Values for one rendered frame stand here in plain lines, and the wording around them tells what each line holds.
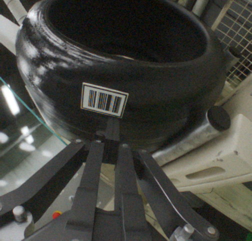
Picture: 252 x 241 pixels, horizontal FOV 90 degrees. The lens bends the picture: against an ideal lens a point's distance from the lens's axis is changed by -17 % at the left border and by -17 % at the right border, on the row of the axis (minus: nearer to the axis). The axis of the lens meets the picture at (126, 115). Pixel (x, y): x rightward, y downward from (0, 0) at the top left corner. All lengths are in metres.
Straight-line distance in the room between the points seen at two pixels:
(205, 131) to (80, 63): 0.22
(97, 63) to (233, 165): 0.26
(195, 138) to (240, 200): 0.56
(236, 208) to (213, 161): 0.52
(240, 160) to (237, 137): 0.04
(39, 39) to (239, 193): 0.85
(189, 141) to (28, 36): 0.35
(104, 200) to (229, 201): 0.62
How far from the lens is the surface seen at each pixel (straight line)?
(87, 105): 0.21
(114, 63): 0.23
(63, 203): 0.93
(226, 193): 0.74
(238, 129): 0.28
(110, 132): 0.16
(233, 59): 0.49
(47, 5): 0.41
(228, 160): 0.27
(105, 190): 0.91
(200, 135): 0.27
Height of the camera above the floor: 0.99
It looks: 9 degrees up
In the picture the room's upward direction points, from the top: 54 degrees counter-clockwise
